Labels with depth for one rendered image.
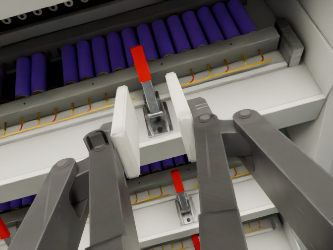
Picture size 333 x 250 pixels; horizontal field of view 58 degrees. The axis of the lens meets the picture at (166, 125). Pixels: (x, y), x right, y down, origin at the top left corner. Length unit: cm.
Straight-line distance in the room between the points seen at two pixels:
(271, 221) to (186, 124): 55
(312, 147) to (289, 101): 10
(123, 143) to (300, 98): 24
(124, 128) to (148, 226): 35
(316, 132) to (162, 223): 26
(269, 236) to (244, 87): 40
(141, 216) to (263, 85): 28
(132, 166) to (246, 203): 35
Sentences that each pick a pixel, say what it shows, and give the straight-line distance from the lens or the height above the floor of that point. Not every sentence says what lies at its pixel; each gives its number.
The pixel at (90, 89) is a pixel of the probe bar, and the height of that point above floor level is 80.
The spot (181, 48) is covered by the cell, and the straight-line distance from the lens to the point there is 37.
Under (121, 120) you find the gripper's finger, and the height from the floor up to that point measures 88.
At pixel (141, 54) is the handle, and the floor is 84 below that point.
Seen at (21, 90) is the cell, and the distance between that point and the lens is 40.
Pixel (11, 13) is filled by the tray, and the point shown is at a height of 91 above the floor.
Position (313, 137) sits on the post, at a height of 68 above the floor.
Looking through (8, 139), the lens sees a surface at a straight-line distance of 39.
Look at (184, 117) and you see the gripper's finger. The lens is 15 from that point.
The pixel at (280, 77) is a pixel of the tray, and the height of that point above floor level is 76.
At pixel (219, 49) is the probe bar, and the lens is 36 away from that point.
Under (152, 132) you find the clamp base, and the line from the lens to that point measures 32.
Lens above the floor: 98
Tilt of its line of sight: 43 degrees down
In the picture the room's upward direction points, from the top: 16 degrees counter-clockwise
